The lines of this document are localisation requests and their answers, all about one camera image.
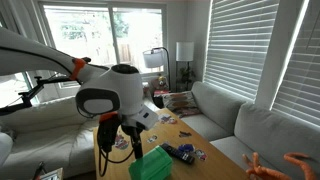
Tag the straight floor lamp cylinder shade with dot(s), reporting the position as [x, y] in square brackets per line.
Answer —
[185, 50]

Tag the green potted plant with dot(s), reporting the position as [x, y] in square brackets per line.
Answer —
[186, 75]

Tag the patterned throw pillow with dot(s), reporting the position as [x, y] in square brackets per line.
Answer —
[180, 103]

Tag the narrow white window blind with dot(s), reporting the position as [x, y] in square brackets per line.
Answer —
[303, 83]

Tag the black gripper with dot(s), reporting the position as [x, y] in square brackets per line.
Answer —
[130, 130]

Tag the white box with print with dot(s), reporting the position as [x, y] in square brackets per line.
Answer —
[51, 174]

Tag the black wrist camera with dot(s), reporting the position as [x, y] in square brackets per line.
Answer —
[108, 133]

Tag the small toy figure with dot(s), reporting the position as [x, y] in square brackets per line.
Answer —
[162, 81]

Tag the blue sticker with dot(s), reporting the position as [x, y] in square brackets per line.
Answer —
[186, 147]

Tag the tiny pale sticker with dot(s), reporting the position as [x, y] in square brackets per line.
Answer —
[152, 138]

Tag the green plastic container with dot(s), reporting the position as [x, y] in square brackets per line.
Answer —
[151, 165]

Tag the gray sofa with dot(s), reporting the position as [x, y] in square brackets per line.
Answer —
[233, 120]

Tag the large Santa sticker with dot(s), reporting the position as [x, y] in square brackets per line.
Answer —
[121, 141]

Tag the red box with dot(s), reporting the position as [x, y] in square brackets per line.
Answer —
[161, 93]

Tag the white snowman sticker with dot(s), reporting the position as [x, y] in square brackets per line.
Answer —
[166, 119]

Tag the sliding glass window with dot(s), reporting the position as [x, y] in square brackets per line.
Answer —
[93, 33]

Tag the orange octopus plush toy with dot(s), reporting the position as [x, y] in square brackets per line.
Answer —
[263, 171]

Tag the small dark sticker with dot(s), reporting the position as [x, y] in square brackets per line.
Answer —
[185, 134]

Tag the black camera boom stand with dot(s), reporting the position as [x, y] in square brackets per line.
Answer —
[30, 94]

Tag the white sofa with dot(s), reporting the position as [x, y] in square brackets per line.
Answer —
[50, 140]

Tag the arc floor lamp white shade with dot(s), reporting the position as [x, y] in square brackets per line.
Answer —
[154, 58]

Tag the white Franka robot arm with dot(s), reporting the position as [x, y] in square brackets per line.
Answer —
[113, 86]

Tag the red white sticker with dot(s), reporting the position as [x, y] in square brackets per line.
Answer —
[200, 154]

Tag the wide white window blind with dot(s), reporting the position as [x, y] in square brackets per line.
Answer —
[240, 50]

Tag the white round cushion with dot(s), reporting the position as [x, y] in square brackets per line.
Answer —
[5, 148]

